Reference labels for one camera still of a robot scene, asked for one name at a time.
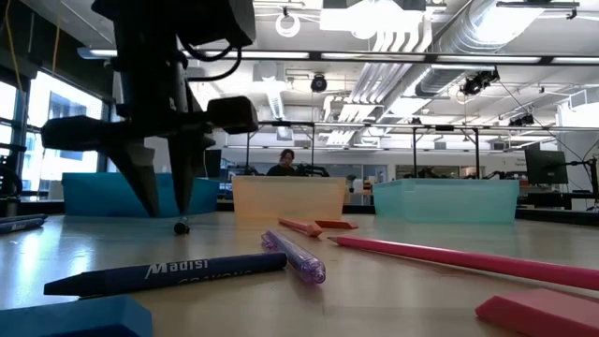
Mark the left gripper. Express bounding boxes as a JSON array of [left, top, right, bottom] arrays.
[[40, 60, 259, 219]]

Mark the purple translucent pen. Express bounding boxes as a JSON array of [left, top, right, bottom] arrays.
[[260, 228, 328, 286]]

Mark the orange eraser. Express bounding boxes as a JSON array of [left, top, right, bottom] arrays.
[[314, 219, 359, 230]]

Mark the blue eraser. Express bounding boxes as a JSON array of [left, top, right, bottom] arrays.
[[0, 295, 154, 337]]

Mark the pink pencil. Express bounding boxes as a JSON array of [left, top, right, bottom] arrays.
[[277, 216, 324, 238], [327, 235, 599, 292]]

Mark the pink eraser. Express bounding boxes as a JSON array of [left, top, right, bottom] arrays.
[[475, 288, 599, 337]]

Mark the black computer monitor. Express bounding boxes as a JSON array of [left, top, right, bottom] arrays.
[[523, 148, 569, 185], [203, 148, 224, 179]]

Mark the blue plastic bin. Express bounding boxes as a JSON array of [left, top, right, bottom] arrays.
[[61, 171, 221, 219]]

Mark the person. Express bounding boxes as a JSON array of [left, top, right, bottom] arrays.
[[266, 148, 297, 178]]

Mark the orange plastic bin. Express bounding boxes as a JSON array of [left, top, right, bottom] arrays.
[[231, 175, 348, 222]]

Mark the overhead light bar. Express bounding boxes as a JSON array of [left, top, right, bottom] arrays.
[[77, 46, 599, 66]]

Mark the teal plastic bin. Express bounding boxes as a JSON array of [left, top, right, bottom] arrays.
[[373, 178, 520, 225]]

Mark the black background station frame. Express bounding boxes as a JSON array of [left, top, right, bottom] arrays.
[[244, 120, 315, 177], [411, 125, 482, 179]]

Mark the white ring fixture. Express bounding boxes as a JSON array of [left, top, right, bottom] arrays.
[[274, 12, 301, 38]]

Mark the silver ventilation duct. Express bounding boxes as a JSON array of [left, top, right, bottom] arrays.
[[414, 0, 544, 97]]

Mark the black hanging camera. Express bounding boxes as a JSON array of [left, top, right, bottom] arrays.
[[460, 67, 501, 97]]

